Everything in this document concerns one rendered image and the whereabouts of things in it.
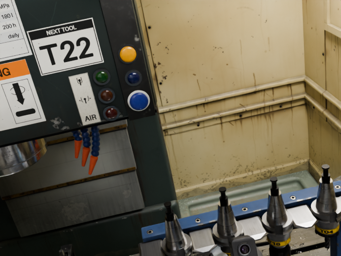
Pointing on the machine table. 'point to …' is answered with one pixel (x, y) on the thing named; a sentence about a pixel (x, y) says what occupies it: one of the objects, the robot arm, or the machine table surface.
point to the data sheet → (11, 32)
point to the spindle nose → (21, 156)
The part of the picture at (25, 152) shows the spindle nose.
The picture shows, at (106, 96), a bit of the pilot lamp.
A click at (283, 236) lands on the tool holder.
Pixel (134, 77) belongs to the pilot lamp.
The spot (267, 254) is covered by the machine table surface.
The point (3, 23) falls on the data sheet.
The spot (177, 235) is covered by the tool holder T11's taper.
